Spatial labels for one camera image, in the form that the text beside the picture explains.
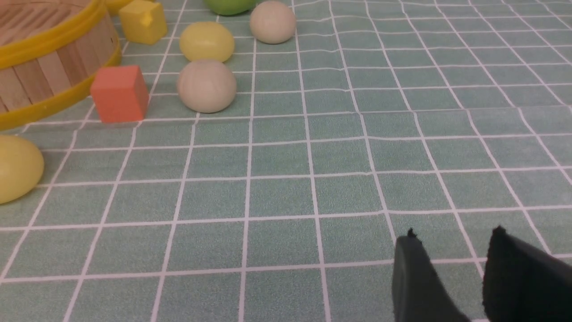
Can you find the green checkered tablecloth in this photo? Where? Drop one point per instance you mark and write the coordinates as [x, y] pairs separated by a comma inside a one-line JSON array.
[[450, 117]]

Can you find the yellow bun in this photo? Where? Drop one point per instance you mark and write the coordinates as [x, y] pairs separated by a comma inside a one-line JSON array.
[[21, 167], [207, 40]]

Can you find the orange cube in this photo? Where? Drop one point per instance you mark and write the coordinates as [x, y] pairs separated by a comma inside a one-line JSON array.
[[120, 94]]

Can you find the bamboo steamer tray yellow rim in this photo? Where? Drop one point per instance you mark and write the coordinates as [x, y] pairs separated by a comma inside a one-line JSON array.
[[50, 53]]

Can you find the green apple toy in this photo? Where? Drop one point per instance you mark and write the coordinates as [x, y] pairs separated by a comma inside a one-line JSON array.
[[230, 7]]

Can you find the yellow bun front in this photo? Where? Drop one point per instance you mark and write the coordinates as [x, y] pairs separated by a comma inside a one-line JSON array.
[[21, 167]]

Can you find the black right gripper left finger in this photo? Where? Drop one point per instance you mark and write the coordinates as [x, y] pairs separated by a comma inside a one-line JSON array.
[[418, 294]]

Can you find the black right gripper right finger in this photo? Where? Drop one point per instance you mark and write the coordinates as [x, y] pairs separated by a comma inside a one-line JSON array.
[[523, 283]]

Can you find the white bun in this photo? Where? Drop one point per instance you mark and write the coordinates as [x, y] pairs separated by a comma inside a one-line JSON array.
[[206, 86], [272, 22]]

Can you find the yellow cube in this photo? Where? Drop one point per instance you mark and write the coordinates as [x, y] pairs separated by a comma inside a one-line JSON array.
[[143, 21]]

